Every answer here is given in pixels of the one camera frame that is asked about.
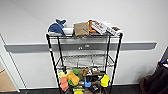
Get orange toy figure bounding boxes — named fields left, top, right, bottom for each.
left=87, top=19, right=98, bottom=35

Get white bowl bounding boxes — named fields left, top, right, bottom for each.
left=62, top=27, right=75, bottom=37

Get brown plush toy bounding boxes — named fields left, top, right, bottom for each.
left=80, top=67, right=91, bottom=78

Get green toy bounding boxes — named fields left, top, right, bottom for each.
left=72, top=68, right=81, bottom=76

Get white box with brown print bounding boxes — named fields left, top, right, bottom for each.
left=89, top=19, right=109, bottom=36

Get black bag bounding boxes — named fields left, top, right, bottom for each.
left=87, top=74, right=101, bottom=85

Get orange yellow plush toy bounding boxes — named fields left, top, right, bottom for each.
left=66, top=72, right=81, bottom=86

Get blue whale plush toy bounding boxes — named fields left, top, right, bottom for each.
left=47, top=18, right=67, bottom=37

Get white box with black lettering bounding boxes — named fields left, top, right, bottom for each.
left=103, top=21, right=124, bottom=38

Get small blue toy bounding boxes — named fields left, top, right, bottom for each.
left=83, top=77, right=92, bottom=89

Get yellow bag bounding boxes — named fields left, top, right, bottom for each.
left=100, top=73, right=111, bottom=89

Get salmon orange toy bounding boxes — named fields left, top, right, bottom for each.
left=59, top=76, right=70, bottom=92

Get yellow toy with dark print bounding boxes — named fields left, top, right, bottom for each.
left=73, top=86, right=85, bottom=94

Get grey wall socket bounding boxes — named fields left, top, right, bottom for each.
left=83, top=43, right=91, bottom=49
left=77, top=45, right=84, bottom=51

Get black wire shelf rack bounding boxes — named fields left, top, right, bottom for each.
left=45, top=31, right=124, bottom=94

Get long grey wall band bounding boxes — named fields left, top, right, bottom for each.
left=3, top=40, right=158, bottom=54

